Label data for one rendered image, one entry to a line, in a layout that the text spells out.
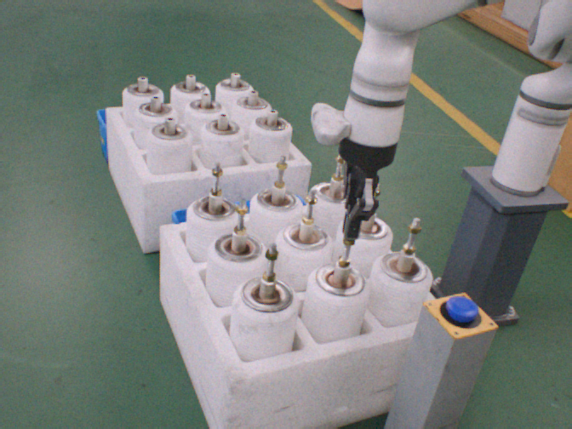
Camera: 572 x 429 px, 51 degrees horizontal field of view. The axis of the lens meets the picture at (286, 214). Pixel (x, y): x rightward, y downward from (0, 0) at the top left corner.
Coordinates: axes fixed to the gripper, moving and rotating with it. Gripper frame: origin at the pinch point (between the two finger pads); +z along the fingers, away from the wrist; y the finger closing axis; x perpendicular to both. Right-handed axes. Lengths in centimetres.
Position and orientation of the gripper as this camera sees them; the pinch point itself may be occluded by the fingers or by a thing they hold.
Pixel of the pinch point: (351, 225)
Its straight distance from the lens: 85.5
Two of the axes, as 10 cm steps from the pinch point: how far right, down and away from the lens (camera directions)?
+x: -9.9, -0.5, -1.2
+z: -1.1, 8.4, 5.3
